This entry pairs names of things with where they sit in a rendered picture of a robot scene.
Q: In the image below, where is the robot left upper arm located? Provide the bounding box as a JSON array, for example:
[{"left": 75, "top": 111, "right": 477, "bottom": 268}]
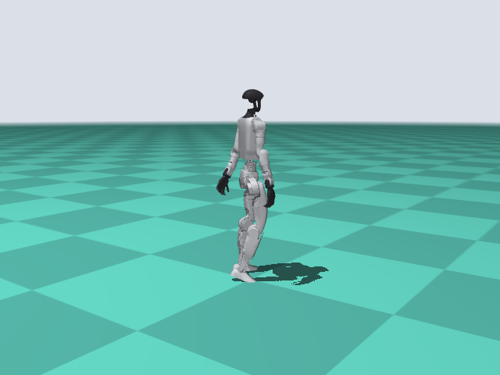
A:
[{"left": 234, "top": 118, "right": 240, "bottom": 154}]

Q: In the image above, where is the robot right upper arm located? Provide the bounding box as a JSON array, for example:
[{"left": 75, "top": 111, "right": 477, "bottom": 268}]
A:
[{"left": 252, "top": 120, "right": 269, "bottom": 158}]

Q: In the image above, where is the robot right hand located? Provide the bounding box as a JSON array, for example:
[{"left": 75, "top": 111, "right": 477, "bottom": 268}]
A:
[{"left": 264, "top": 179, "right": 275, "bottom": 208}]

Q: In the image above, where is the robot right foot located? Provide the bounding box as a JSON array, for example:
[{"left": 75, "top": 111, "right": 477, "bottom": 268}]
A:
[{"left": 230, "top": 268, "right": 256, "bottom": 283}]

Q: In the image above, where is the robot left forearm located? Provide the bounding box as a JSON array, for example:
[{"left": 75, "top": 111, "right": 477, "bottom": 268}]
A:
[{"left": 227, "top": 148, "right": 240, "bottom": 176}]

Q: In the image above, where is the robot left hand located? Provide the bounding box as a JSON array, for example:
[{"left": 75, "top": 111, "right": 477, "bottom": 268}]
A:
[{"left": 216, "top": 168, "right": 231, "bottom": 195}]

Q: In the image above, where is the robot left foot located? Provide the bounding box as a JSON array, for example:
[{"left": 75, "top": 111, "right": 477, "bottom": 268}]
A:
[{"left": 232, "top": 263, "right": 258, "bottom": 271}]

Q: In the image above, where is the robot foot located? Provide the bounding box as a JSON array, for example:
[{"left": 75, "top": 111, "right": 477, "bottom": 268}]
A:
[
  {"left": 232, "top": 263, "right": 258, "bottom": 271},
  {"left": 230, "top": 268, "right": 256, "bottom": 283}
]

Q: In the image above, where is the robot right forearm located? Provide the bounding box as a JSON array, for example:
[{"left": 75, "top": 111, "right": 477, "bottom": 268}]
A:
[{"left": 259, "top": 150, "right": 274, "bottom": 186}]

